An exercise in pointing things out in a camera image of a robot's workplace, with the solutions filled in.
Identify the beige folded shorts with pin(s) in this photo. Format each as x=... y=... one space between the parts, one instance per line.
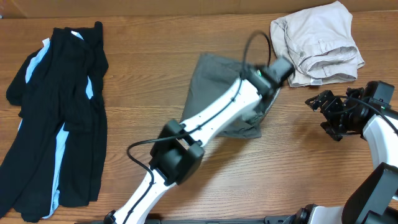
x=319 y=43

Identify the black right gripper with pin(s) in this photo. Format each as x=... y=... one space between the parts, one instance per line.
x=319 y=99

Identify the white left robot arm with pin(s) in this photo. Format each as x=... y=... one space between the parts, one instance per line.
x=178 y=151

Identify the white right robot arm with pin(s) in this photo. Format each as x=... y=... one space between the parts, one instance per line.
x=370 y=202

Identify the black garment with blue stripes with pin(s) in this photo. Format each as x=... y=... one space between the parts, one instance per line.
x=57 y=157

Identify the grey shorts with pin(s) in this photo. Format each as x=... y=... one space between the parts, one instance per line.
x=214 y=75

